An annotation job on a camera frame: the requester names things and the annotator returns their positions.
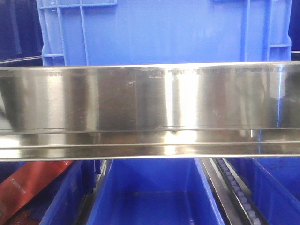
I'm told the dark blue bin upper right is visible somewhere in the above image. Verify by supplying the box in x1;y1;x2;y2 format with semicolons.
289;0;300;51

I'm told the blue plastic bin shelf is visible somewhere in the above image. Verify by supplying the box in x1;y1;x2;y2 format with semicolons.
37;0;292;66

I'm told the left roller track rail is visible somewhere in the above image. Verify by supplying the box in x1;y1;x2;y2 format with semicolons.
74;160;112;225

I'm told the dark blue bin upper left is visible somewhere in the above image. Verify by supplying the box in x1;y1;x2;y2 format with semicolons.
0;0;43;61

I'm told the stainless steel shelf front rail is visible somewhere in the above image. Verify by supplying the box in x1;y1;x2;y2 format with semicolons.
0;61;300;161

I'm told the red packet in bin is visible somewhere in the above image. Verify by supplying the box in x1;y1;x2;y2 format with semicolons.
0;160;73;224

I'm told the blue bin lower left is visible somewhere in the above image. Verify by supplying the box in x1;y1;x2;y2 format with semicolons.
0;160;100;225

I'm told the blue bin lower right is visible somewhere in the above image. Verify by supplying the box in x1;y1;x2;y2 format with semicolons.
228;157;300;225

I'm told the blue bin lower middle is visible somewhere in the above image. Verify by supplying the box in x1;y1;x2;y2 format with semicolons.
87;158;224;225

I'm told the dark blue bin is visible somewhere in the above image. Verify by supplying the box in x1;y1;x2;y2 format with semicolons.
289;0;300;51
0;0;43;61

